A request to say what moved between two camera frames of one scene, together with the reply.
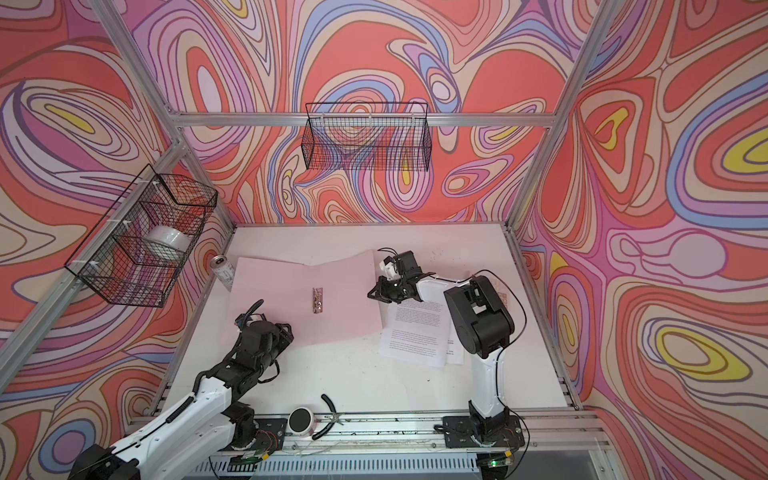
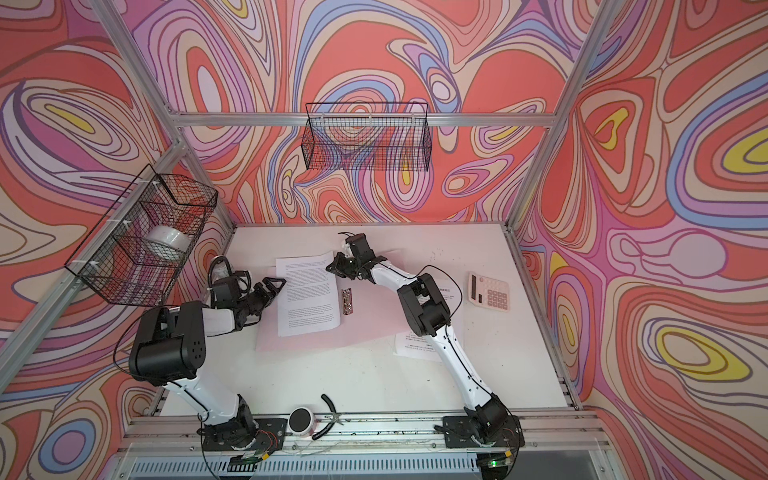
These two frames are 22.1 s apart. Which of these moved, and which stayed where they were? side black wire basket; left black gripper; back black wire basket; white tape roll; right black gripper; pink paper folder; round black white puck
Moved: pink paper folder; left black gripper; right black gripper
Stayed: back black wire basket; white tape roll; round black white puck; side black wire basket
